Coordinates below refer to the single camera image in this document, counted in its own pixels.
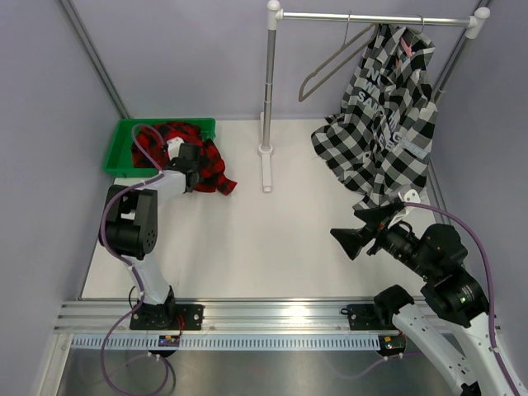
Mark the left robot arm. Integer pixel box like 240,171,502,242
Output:
99,139,204,332

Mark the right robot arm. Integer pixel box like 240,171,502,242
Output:
330,198,527,395

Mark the red black plaid shirt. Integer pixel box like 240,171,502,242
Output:
131,121,237,196

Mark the pink clothes hanger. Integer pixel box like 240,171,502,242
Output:
396,36,414,66

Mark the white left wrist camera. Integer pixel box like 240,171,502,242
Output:
164,137,184,160

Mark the green plastic tray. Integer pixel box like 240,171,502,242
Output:
103,117,216,178

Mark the white slotted cable duct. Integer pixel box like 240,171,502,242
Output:
72,333,380,351

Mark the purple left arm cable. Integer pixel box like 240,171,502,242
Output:
98,123,177,395

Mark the black white plaid shirt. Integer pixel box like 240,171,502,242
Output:
311,24,438,210

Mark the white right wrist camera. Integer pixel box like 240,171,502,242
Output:
389,185,428,227

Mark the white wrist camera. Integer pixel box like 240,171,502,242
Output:
389,185,428,227
164,137,184,160

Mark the metal clothes rack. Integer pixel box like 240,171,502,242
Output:
257,1,493,193

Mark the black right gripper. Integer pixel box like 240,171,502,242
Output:
330,201,436,280

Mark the metal clothes hanger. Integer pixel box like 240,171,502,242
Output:
299,12,375,102

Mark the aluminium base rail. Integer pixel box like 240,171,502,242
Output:
52,298,384,335

